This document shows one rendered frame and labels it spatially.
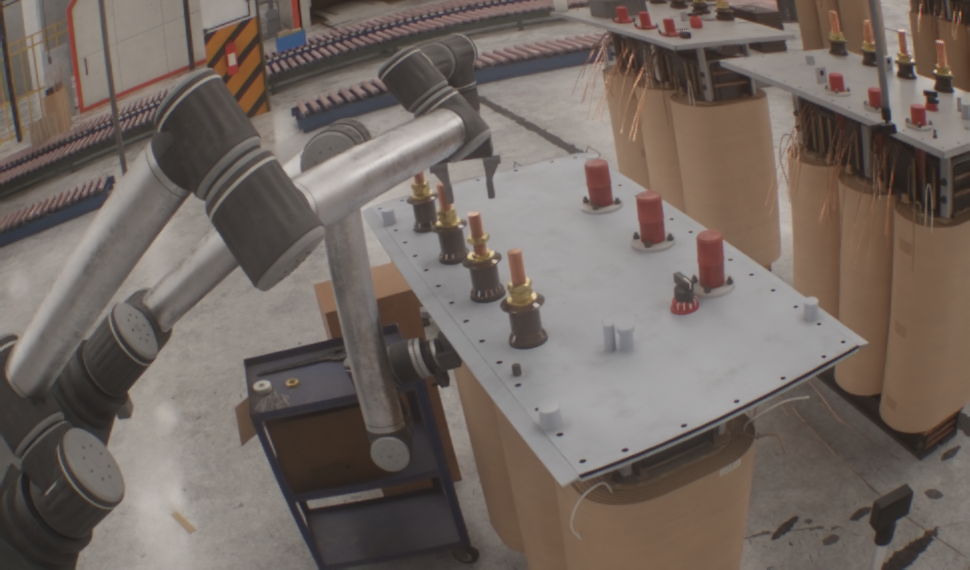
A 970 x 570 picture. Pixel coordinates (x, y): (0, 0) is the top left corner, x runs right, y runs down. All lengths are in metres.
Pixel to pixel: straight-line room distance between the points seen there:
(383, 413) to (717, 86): 2.89
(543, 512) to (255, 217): 1.48
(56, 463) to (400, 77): 1.22
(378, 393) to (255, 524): 1.87
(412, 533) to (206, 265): 1.53
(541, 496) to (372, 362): 0.61
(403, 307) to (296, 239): 2.29
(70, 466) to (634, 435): 1.18
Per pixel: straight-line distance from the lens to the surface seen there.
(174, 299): 2.57
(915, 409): 3.57
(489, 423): 2.89
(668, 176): 5.17
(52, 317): 1.69
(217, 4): 12.35
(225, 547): 3.94
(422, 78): 2.02
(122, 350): 2.37
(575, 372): 1.99
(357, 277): 2.23
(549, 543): 2.68
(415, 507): 3.72
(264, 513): 4.09
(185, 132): 1.41
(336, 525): 3.70
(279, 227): 1.35
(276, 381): 3.26
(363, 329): 2.26
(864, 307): 3.67
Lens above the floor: 2.35
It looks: 22 degrees down
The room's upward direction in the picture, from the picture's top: 10 degrees counter-clockwise
